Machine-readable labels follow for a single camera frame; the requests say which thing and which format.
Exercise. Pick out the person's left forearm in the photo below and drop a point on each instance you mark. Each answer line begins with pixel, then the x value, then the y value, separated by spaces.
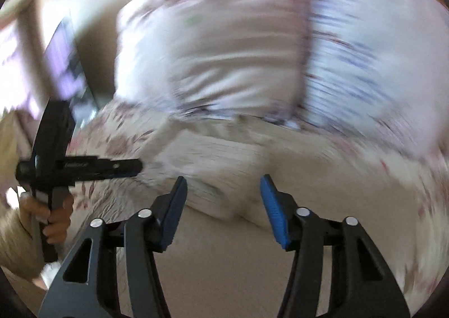
pixel 15 244

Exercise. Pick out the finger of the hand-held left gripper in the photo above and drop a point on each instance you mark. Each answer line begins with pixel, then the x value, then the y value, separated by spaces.
pixel 105 167

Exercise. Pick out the pink floral pillow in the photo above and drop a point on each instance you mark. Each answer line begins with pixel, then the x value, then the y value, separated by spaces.
pixel 210 47

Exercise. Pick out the floral bed blanket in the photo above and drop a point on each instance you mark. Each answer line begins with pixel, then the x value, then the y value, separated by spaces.
pixel 115 135

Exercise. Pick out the beige small garment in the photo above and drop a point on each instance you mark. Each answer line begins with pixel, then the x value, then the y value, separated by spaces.
pixel 214 170

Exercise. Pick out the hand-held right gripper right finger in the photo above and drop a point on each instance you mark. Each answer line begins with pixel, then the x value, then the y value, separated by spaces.
pixel 273 214

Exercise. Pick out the dark framed screen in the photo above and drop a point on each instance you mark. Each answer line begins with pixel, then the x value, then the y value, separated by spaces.
pixel 68 65

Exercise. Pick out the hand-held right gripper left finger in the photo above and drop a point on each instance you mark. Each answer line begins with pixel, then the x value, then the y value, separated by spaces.
pixel 172 217

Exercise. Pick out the blue striped floral pillow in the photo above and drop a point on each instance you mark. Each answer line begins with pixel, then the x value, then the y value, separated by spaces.
pixel 368 54

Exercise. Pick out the person's left hand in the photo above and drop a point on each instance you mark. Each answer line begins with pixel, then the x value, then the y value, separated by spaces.
pixel 52 219

